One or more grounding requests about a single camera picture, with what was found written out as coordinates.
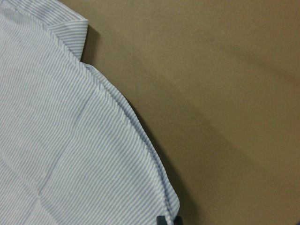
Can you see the light blue striped shirt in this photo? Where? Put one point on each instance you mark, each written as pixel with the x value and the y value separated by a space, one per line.
pixel 72 151

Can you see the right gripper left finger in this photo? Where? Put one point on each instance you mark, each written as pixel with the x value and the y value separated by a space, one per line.
pixel 161 220

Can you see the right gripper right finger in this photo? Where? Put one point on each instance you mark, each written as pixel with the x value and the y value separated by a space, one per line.
pixel 177 220

